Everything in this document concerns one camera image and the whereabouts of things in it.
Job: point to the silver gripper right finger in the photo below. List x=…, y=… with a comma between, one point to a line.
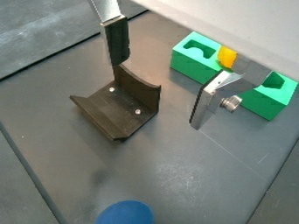
x=218, y=93

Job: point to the green shape sorting board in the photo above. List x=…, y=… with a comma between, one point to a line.
x=194, y=60

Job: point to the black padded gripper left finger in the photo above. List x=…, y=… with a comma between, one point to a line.
x=113, y=29

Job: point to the yellow peg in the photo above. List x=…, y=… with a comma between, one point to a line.
x=225, y=56

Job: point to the black curved holder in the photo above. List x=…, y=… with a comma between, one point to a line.
x=122, y=105

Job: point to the blue oval cylinder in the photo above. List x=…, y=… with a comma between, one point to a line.
x=125, y=212

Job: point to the dark grey table mat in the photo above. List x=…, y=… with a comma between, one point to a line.
x=198, y=176

